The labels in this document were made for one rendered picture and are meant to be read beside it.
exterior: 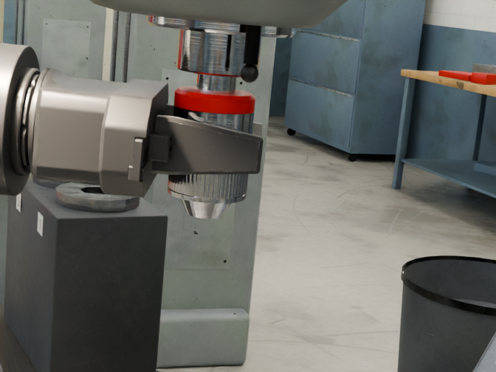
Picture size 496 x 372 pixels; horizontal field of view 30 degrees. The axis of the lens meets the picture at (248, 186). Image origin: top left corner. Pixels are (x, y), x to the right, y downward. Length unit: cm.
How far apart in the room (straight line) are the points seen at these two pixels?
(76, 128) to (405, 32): 747
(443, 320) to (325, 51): 609
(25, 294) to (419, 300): 153
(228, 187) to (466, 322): 188
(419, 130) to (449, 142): 47
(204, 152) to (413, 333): 201
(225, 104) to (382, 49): 734
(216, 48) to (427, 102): 758
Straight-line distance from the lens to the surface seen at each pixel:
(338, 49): 811
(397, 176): 695
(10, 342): 113
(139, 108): 49
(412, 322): 249
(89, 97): 51
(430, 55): 809
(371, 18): 778
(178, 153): 51
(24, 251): 107
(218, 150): 51
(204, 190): 53
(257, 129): 57
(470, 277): 281
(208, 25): 50
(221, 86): 53
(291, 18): 49
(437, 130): 794
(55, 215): 95
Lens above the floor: 133
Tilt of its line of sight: 12 degrees down
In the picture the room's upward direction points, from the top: 5 degrees clockwise
